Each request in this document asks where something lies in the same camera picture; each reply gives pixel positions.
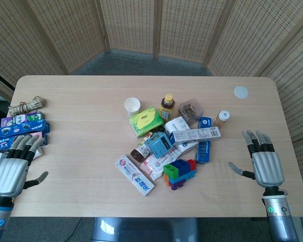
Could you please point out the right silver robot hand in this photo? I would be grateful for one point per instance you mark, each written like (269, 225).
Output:
(266, 165)

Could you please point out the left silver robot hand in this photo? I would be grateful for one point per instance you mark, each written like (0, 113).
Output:
(8, 174)

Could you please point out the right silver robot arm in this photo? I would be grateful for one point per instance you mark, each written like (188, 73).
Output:
(280, 216)

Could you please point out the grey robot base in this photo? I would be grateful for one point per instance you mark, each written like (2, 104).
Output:
(144, 229)

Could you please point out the white pink toothpaste box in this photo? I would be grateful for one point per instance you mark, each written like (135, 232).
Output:
(135, 175)

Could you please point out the blue pink cookie box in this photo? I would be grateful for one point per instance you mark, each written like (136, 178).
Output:
(5, 142)

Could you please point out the purple green cookie box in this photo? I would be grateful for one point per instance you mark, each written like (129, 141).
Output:
(21, 119)

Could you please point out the blue white flat box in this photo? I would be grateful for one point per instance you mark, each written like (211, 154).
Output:
(204, 151)

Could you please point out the brown bottle white cap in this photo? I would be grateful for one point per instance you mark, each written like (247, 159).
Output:
(222, 118)

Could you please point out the bundle of jute twine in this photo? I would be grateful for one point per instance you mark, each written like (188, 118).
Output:
(27, 105)

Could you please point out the long white blue box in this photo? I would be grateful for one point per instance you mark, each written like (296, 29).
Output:
(195, 134)

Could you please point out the round white table cap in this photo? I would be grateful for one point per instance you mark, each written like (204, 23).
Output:
(241, 92)

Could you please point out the colourful toy block stack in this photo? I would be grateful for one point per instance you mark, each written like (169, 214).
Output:
(180, 172)

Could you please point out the clear plastic cube box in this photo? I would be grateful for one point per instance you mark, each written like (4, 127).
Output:
(190, 111)

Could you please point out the white wet wipes pack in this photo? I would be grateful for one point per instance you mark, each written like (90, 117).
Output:
(178, 124)

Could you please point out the grey blue cube box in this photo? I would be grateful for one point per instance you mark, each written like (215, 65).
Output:
(159, 146)

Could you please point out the pink white pouch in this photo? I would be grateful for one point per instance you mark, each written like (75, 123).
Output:
(155, 164)

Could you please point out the yellow cap honey bottle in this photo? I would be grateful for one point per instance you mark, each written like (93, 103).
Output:
(167, 106)

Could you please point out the green yellow tissue pack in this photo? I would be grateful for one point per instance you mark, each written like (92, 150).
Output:
(146, 121)

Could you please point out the white paper cup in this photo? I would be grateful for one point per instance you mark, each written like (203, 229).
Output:
(132, 106)

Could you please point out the bamboo folding screen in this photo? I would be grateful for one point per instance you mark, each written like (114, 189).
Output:
(151, 32)

